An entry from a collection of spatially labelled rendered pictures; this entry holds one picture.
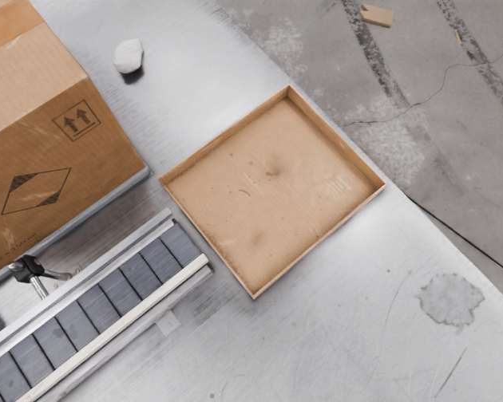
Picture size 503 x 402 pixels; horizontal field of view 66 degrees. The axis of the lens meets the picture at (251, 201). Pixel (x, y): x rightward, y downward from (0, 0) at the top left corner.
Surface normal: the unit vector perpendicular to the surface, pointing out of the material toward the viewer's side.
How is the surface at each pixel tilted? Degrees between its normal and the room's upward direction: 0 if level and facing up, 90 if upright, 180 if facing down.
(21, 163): 90
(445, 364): 0
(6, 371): 0
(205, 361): 0
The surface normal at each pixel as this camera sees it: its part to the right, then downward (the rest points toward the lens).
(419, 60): 0.01, -0.29
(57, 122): 0.63, 0.74
